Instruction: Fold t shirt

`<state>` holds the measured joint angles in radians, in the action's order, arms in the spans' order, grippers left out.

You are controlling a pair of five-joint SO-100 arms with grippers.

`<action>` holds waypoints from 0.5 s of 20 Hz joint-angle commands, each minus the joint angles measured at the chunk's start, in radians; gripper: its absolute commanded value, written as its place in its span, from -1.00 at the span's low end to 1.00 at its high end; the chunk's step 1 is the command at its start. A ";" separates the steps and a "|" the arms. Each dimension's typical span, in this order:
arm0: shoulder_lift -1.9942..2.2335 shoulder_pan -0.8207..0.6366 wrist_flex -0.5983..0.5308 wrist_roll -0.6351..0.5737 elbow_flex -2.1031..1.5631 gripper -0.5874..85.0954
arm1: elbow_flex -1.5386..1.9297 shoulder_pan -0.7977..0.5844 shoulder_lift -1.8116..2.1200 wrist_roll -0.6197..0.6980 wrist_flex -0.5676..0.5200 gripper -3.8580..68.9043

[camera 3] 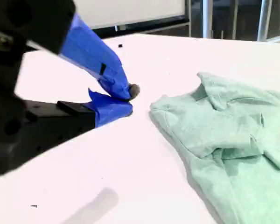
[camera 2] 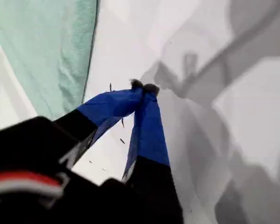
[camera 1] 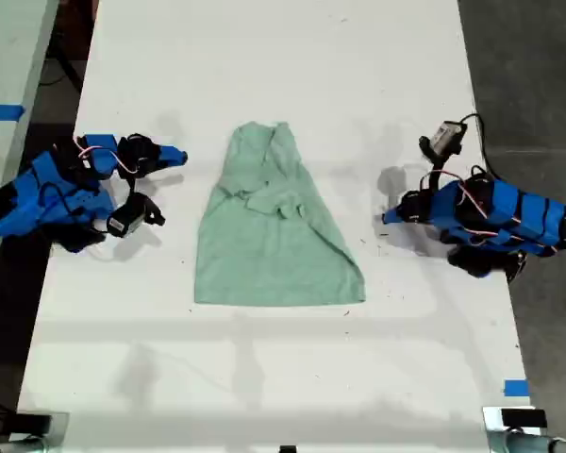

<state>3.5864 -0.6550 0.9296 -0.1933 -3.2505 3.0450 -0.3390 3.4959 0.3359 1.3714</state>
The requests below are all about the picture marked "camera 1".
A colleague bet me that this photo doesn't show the pale green t-shirt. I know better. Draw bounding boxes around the pale green t-shirt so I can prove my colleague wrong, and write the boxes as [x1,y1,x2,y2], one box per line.
[193,121,367,307]

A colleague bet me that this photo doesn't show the pale side table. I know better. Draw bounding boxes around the pale side table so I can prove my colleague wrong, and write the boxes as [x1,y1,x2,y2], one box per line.
[0,0,60,296]

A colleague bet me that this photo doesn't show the short blue tape piece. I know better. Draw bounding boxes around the short blue tape piece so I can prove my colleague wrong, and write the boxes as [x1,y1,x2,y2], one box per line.
[504,378,531,398]

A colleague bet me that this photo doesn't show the small black box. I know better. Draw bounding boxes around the small black box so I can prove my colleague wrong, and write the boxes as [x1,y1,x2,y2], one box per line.
[501,409,547,428]

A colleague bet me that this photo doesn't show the grey metal tube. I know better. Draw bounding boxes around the grey metal tube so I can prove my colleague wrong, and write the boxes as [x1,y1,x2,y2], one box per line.
[0,435,49,453]
[487,429,566,453]

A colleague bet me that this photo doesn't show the black box with clear cover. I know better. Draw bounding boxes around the black box with clear cover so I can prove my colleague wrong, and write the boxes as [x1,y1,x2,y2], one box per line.
[14,411,71,438]

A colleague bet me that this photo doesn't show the red white servo wire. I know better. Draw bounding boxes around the red white servo wire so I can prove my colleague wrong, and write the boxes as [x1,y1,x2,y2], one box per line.
[456,180,492,219]
[74,136,141,175]

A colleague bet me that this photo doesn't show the black camera box white label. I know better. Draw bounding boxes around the black camera box white label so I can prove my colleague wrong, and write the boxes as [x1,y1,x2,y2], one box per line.
[106,193,167,238]
[418,120,468,164]

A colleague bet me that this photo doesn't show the black floor cable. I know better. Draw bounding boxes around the black floor cable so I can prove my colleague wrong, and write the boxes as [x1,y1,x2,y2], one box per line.
[39,44,84,91]

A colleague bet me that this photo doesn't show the silver metal bracket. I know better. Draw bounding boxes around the silver metal bracket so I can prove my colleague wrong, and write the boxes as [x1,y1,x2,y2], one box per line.
[481,405,549,433]

